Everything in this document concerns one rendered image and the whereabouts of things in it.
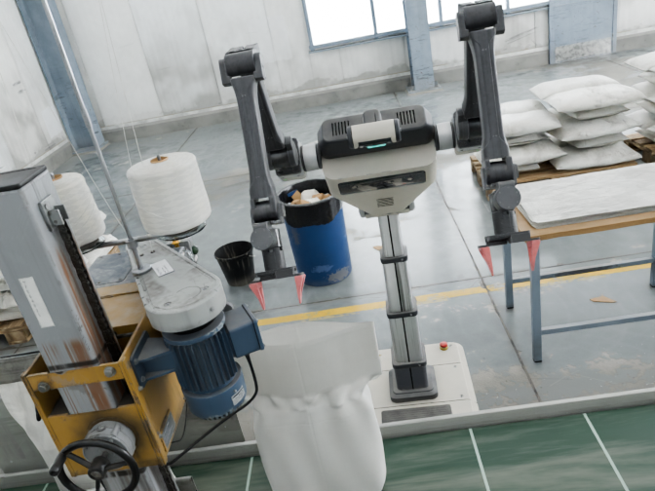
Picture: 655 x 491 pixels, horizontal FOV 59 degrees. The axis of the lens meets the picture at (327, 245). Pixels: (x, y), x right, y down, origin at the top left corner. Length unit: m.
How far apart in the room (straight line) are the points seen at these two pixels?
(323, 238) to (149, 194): 2.66
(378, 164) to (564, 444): 1.18
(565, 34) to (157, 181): 9.11
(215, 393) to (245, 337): 0.15
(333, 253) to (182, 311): 2.79
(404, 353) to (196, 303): 1.40
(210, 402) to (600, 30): 9.42
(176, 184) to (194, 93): 8.57
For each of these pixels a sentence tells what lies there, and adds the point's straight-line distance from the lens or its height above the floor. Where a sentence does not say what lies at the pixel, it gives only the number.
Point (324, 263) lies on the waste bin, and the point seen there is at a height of 0.18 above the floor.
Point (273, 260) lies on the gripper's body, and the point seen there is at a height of 1.37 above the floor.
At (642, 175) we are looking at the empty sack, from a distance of 3.37.
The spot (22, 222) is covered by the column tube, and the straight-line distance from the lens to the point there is 1.26.
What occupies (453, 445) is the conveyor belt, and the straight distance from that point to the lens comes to 2.29.
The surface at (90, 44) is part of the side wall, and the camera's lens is 10.25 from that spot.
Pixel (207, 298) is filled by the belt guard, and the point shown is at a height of 1.42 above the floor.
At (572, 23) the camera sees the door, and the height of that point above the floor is 0.54.
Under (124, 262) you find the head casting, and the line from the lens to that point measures 1.85.
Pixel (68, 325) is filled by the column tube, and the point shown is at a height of 1.44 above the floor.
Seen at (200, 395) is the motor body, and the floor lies 1.17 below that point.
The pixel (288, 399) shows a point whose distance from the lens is 1.87.
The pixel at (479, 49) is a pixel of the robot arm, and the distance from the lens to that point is 1.53.
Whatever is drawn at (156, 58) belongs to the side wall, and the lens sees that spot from 9.96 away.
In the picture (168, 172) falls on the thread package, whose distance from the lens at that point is 1.34.
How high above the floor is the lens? 2.02
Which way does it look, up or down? 26 degrees down
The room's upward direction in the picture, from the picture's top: 11 degrees counter-clockwise
